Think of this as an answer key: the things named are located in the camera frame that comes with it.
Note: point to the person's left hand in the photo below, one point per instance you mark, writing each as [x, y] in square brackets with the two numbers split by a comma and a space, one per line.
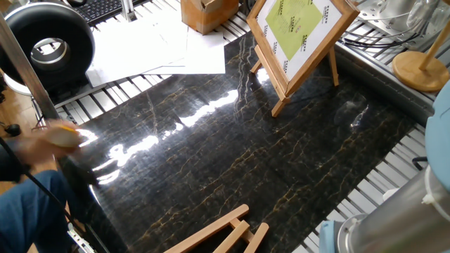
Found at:
[35, 149]

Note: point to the wooden photo frame green print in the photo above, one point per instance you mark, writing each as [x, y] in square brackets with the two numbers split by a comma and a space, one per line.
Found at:
[299, 31]

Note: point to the left forearm navy sleeve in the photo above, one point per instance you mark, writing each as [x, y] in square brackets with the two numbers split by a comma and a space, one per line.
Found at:
[10, 165]

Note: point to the small black floor object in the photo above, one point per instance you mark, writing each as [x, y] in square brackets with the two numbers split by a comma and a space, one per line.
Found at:
[13, 129]

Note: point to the white round disc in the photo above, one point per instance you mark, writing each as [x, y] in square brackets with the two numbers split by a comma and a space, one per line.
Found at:
[15, 88]

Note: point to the blue jeans leg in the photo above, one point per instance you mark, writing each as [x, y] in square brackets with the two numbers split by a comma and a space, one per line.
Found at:
[28, 218]

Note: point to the white paper sheet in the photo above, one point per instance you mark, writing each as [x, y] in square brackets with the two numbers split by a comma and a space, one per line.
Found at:
[133, 49]
[207, 59]

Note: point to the black keyboard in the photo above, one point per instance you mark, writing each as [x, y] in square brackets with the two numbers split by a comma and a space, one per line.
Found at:
[98, 8]

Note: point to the black marble pattern sheet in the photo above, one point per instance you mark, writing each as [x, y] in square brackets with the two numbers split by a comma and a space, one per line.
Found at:
[211, 158]

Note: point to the small wooden easel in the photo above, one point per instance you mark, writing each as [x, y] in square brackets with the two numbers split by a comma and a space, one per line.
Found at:
[211, 228]

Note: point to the brown cardboard box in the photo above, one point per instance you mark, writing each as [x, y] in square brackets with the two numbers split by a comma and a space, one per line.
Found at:
[207, 15]

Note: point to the grey aluminium beam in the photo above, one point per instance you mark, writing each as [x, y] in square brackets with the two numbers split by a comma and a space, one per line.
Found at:
[386, 88]

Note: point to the silver perforated metal plate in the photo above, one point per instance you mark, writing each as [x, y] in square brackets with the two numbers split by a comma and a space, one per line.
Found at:
[372, 14]

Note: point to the wooden round stand with pole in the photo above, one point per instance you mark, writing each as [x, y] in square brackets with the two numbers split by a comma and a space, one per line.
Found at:
[418, 72]

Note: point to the clear plastic bag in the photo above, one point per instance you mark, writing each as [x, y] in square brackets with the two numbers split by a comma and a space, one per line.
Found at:
[422, 14]

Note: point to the aluminium frame post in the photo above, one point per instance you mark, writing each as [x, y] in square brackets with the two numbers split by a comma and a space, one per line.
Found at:
[24, 66]

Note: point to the silver metal bracket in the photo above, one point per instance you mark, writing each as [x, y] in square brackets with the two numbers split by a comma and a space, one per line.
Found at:
[81, 240]

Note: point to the short silver metal post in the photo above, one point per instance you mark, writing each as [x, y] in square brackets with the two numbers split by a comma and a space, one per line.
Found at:
[128, 10]

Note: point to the tall wooden easel bracket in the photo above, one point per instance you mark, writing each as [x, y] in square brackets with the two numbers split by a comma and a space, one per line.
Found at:
[281, 107]

